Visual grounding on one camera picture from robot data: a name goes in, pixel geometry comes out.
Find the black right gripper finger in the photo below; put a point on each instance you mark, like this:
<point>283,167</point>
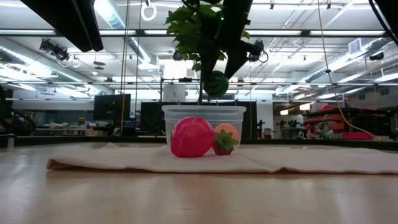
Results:
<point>236,59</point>
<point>210,63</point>

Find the green toy watermelon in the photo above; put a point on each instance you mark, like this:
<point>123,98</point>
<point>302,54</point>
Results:
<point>216,84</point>

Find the orange toy fruit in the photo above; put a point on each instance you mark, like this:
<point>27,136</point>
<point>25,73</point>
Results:
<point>228,128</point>

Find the pink round toy vegetable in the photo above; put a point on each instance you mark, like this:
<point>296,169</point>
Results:
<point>191,137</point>

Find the red toy strawberry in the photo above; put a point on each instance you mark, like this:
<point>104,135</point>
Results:
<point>225,141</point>

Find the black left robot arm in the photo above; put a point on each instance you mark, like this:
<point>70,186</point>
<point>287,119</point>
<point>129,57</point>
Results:
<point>62,18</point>

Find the clear plastic tupperware container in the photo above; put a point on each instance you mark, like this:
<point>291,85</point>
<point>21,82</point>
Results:
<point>205,113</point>

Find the black round spotlight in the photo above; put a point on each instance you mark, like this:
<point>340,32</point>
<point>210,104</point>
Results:
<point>177,56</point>

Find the green leafy potted tree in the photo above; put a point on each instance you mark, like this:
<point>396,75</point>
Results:
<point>183,28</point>

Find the white cylinder device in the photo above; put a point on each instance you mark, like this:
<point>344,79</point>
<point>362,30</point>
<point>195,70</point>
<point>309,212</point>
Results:
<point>174,93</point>

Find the black monitor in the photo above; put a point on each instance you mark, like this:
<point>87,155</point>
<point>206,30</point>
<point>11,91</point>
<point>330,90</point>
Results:
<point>112,107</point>

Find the storage rack with bins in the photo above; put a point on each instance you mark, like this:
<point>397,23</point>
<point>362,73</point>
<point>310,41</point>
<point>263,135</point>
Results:
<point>329,118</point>

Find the beige cloth mat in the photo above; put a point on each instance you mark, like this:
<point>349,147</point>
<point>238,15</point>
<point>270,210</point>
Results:
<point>124,158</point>

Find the red plastic bin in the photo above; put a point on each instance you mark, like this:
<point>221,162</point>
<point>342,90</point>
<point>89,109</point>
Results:
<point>357,136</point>

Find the black ceiling projector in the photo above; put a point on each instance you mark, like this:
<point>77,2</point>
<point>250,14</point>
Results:
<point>54,49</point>

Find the cluttered workbench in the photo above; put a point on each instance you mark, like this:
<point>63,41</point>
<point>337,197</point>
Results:
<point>62,127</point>

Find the black overhead camera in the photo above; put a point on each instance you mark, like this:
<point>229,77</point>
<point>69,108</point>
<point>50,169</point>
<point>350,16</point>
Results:
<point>258,51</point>

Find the black gantry frame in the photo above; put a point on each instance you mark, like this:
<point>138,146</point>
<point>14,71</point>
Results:
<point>185,80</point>

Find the silver ventilation duct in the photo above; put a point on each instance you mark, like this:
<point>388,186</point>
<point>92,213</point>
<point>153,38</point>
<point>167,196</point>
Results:
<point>115,18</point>

